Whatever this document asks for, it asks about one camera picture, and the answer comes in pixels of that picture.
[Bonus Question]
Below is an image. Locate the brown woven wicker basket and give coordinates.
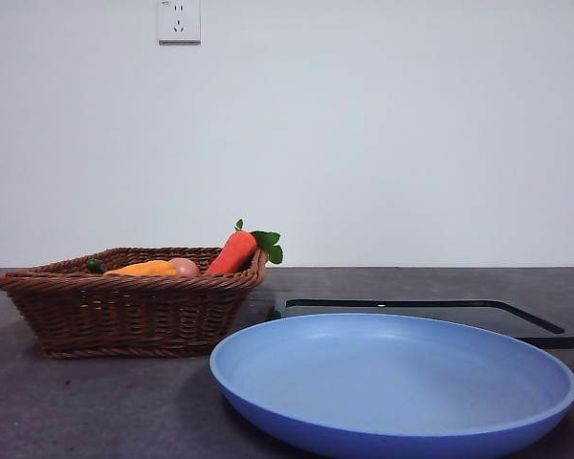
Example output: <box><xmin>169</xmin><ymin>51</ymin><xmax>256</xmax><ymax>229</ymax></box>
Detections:
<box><xmin>0</xmin><ymin>246</ymin><xmax>268</xmax><ymax>361</ymax></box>

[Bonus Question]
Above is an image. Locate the blue round plate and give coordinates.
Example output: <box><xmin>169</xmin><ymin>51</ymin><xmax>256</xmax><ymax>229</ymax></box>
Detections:
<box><xmin>209</xmin><ymin>313</ymin><xmax>574</xmax><ymax>459</ymax></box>

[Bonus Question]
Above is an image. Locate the orange carrot with green leaves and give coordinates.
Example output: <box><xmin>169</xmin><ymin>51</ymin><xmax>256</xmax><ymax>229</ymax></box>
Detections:
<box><xmin>205</xmin><ymin>218</ymin><xmax>284</xmax><ymax>275</ymax></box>

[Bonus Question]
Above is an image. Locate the white wall socket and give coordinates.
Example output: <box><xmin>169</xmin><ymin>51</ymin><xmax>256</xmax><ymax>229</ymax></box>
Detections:
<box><xmin>158</xmin><ymin>0</ymin><xmax>202</xmax><ymax>46</ymax></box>

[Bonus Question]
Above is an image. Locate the yellow corn cob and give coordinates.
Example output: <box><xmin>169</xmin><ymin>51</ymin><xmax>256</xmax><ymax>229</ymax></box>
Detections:
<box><xmin>103</xmin><ymin>260</ymin><xmax>180</xmax><ymax>277</ymax></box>

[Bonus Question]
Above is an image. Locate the brown egg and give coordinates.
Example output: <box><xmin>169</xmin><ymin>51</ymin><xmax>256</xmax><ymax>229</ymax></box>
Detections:
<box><xmin>168</xmin><ymin>257</ymin><xmax>202</xmax><ymax>277</ymax></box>

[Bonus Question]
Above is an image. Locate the black rectangular tray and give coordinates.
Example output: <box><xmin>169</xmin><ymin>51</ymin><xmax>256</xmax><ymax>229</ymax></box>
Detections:
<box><xmin>267</xmin><ymin>298</ymin><xmax>574</xmax><ymax>350</ymax></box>

